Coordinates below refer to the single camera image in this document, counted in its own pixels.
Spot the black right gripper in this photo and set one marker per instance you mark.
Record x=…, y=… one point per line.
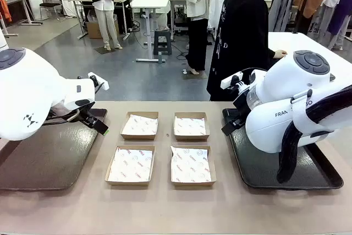
x=240, y=108

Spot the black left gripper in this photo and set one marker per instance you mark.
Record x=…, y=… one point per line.
x=86, y=116

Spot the brown cardboard food box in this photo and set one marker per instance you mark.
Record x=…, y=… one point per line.
x=213, y=184
x=154, y=125
x=207, y=127
x=110, y=181

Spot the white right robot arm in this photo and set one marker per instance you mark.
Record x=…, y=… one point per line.
x=275, y=125

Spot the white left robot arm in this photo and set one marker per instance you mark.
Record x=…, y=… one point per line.
x=27, y=94

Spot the person's right forearm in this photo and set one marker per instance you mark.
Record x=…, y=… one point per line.
x=268, y=45

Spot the dark grey plastic tray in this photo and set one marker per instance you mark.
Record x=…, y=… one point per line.
x=258, y=163

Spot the dark brown plastic tray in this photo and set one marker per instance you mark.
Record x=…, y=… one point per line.
x=49, y=158

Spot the person's right hand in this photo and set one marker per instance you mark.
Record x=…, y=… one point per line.
x=281, y=53

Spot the white smiley print paper liner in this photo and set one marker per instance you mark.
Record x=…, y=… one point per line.
x=132, y=164
x=191, y=164
x=191, y=127
x=140, y=126

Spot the dark floor mat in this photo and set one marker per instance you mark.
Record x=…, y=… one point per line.
x=100, y=50

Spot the person in black clothes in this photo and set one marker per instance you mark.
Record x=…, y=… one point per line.
x=242, y=39

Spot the brown cardboard carton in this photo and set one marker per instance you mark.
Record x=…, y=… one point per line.
x=93, y=30

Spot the grey plastic step stool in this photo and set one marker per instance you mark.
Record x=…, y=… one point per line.
x=162, y=41

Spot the mannequin with white jacket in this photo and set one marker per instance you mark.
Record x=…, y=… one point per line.
x=196, y=12

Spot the grey and white hanging garment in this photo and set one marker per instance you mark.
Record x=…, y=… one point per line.
x=280, y=6

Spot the white standing desk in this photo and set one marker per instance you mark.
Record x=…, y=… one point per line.
x=149, y=2

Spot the orange hanging garment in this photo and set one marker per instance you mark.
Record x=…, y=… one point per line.
x=4, y=6

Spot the purple hanging garment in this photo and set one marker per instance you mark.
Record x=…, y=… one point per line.
x=341, y=12

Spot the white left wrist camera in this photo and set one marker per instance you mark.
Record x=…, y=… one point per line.
x=98, y=81

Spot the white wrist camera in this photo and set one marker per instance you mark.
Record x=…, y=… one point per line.
x=98, y=81
x=231, y=81

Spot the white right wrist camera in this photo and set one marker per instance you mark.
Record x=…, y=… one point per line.
x=231, y=81

